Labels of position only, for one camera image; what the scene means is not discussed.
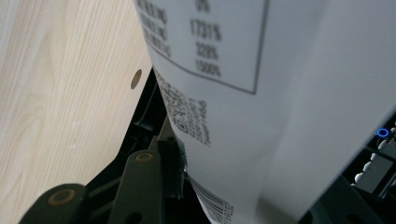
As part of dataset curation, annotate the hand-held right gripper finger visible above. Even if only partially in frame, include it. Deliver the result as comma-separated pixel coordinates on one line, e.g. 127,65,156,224
157,136,188,200

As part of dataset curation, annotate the white and blue pouch bag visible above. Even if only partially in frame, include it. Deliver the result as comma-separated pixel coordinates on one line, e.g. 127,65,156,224
134,0,396,224

